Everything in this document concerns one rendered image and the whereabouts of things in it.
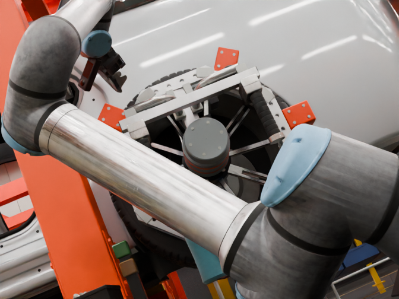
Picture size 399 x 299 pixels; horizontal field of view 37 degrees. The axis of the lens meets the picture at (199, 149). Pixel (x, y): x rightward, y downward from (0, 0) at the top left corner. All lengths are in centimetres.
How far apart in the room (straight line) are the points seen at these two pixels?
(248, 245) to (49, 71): 51
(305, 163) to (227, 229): 21
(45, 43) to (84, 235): 70
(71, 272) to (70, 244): 8
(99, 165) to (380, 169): 51
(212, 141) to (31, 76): 66
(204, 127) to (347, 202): 84
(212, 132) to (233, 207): 66
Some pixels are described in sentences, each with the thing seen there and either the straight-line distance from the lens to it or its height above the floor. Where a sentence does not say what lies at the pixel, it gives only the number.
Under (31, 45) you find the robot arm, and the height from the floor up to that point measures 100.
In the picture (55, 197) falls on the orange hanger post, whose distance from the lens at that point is 178.
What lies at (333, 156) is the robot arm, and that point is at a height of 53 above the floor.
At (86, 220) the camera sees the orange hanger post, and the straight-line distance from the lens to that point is 174.
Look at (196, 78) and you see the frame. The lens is 190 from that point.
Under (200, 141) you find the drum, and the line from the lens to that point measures 167.
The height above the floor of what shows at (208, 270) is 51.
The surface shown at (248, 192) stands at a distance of 236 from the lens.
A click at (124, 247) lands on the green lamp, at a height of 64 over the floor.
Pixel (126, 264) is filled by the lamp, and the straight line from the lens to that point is 155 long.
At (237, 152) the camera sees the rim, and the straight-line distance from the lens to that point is 192.
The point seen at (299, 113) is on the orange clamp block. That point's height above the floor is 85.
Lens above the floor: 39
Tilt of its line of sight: 15 degrees up
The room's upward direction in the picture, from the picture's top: 24 degrees counter-clockwise
